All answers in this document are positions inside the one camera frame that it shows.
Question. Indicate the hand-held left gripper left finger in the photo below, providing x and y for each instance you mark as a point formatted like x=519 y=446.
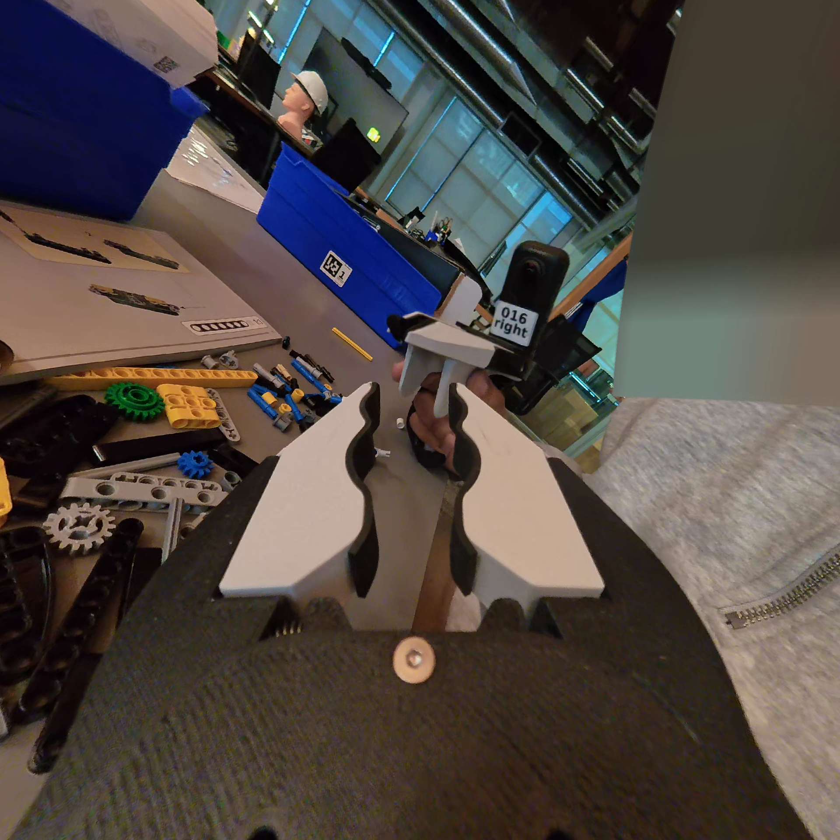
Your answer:
x=295 y=512

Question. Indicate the thin light grey lego beam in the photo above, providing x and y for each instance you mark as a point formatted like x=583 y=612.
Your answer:
x=224 y=417

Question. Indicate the scattered blue lego pins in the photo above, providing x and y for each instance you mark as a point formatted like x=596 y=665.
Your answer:
x=293 y=408

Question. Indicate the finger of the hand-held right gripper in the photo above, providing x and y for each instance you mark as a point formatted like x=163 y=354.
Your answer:
x=446 y=344

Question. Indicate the pile of black lego pieces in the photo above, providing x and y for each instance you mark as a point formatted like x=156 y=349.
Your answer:
x=85 y=617

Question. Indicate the thin yellow lego axle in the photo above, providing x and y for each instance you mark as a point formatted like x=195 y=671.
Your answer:
x=352 y=344

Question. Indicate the stacked cardboard boxes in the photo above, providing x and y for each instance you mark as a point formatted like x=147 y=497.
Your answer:
x=564 y=423

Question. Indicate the mannequin head with hard hat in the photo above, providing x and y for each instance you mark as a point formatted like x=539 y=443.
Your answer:
x=308 y=95

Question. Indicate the white cardboard box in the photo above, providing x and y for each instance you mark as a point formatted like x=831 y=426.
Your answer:
x=144 y=33

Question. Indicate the wooden beam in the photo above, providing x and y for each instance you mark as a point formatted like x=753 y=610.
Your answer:
x=590 y=279

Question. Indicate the green lego gear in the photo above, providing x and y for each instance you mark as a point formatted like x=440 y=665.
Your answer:
x=134 y=401

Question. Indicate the long yellow lego beam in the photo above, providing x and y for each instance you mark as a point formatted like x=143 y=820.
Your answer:
x=151 y=379

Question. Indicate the yellow lego block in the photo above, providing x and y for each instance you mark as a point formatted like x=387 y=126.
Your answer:
x=187 y=405

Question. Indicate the large wall screen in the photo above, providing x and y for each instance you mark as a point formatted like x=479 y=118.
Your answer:
x=367 y=85

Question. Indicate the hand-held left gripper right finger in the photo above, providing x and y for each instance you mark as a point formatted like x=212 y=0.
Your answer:
x=531 y=518

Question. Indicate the cardboard sheet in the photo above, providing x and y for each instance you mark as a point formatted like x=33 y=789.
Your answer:
x=459 y=302

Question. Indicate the black monitor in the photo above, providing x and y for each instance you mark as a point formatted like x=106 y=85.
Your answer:
x=344 y=154

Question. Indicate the light grey lego gear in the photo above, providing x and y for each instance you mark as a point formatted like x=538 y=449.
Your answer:
x=79 y=528

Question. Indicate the small blue lego gear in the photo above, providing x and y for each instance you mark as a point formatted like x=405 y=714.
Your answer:
x=194 y=463

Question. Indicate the light grey lego axle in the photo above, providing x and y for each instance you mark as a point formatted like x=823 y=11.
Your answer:
x=172 y=528
x=124 y=466

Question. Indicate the blue jacket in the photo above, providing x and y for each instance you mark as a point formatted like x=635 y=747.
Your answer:
x=604 y=295

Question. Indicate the lego instruction booklet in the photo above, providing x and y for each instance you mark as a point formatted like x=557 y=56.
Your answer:
x=131 y=302

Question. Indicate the large blue plastic bin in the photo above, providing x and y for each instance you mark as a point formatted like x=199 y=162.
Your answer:
x=79 y=118

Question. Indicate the blue bin with white tag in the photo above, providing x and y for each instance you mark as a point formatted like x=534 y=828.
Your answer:
x=315 y=216

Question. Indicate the white paper sheet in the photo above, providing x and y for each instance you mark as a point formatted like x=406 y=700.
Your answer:
x=216 y=170

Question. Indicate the grey zip sweatshirt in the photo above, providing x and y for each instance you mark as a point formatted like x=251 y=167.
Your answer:
x=722 y=525

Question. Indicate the person's right hand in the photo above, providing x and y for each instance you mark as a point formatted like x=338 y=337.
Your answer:
x=425 y=401

